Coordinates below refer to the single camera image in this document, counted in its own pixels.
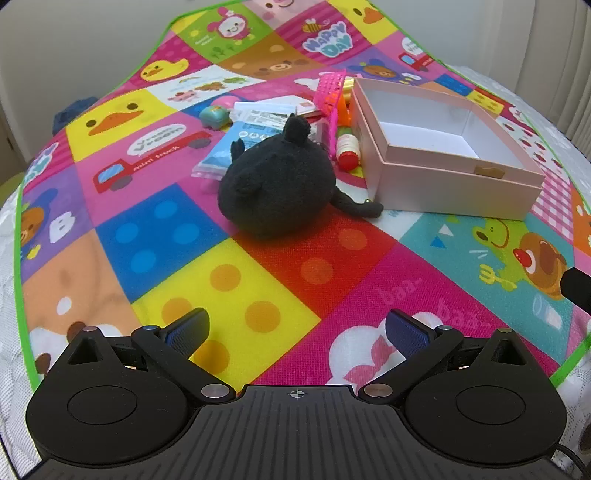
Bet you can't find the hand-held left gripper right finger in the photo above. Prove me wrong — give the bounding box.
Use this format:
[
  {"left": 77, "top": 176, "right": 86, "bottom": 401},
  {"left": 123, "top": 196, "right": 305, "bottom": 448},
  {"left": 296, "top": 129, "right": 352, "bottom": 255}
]
[{"left": 359, "top": 308, "right": 532, "bottom": 403}]

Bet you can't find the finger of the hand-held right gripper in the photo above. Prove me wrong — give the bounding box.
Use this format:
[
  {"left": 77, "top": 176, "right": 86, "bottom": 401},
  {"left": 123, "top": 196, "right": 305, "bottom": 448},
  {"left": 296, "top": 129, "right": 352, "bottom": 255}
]
[{"left": 560, "top": 266, "right": 591, "bottom": 317}]

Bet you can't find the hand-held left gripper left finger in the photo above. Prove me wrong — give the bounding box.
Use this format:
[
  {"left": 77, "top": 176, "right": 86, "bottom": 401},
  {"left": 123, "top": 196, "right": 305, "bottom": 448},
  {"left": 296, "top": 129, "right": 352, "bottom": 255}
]
[{"left": 59, "top": 308, "right": 235, "bottom": 405}]

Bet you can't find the pink cardboard box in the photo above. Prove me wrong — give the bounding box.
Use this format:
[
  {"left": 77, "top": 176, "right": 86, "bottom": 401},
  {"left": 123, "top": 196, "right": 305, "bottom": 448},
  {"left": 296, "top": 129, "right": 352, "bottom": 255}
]
[{"left": 349, "top": 77, "right": 547, "bottom": 221}]

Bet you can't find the black plush toy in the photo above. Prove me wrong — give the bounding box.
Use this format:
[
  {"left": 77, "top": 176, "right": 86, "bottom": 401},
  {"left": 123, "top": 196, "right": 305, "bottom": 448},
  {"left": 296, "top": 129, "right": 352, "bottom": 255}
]
[{"left": 217, "top": 113, "right": 385, "bottom": 240}]

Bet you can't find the blue plastic packet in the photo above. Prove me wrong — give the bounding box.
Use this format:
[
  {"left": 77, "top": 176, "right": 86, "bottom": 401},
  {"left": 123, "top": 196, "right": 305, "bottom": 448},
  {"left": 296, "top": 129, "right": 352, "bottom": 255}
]
[{"left": 191, "top": 121, "right": 282, "bottom": 180}]

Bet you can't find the small white red-capped bottle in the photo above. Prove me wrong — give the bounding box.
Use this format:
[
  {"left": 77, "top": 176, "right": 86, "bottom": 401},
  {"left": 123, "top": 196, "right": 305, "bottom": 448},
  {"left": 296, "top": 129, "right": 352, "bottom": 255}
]
[{"left": 335, "top": 130, "right": 362, "bottom": 171}]

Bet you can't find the small teal toy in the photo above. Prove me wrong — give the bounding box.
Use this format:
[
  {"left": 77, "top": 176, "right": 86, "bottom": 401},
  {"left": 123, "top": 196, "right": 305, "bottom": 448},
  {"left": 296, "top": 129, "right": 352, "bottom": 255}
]
[{"left": 199, "top": 105, "right": 232, "bottom": 130}]

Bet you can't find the white tissue packet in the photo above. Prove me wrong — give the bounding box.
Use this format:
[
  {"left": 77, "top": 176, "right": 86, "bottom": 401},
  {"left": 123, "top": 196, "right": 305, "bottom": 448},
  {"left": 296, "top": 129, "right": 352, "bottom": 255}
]
[{"left": 232, "top": 102, "right": 296, "bottom": 136}]

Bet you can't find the orange plastic toy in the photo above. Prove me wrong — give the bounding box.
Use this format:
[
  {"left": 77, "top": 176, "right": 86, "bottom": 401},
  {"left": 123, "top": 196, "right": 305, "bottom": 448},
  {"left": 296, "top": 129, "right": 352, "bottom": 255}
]
[{"left": 338, "top": 78, "right": 359, "bottom": 128}]

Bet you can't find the pink hair brush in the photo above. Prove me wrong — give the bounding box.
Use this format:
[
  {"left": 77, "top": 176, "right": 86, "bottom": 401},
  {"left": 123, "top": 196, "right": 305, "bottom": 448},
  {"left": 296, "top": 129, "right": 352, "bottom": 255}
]
[{"left": 316, "top": 68, "right": 348, "bottom": 158}]

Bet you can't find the colourful cartoon play mat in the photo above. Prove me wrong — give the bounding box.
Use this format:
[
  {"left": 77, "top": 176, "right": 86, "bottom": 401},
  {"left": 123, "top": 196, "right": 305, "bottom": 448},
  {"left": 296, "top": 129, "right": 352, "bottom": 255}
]
[{"left": 14, "top": 0, "right": 591, "bottom": 398}]

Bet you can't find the beige curtain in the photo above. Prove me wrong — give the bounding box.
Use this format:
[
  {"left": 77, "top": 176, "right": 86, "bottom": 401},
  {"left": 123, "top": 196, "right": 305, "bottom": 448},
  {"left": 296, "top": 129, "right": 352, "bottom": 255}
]
[{"left": 547, "top": 0, "right": 591, "bottom": 160}]

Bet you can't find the dark blue cloth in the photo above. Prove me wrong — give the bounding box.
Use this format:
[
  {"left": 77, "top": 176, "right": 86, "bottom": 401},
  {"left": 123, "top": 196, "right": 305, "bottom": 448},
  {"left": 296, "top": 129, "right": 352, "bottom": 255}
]
[{"left": 52, "top": 97, "right": 100, "bottom": 134}]

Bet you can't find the black cable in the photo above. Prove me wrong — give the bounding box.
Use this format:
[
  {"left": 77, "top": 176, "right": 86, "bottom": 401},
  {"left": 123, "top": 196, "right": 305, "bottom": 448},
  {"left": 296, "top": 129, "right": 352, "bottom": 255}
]
[{"left": 556, "top": 443, "right": 585, "bottom": 474}]

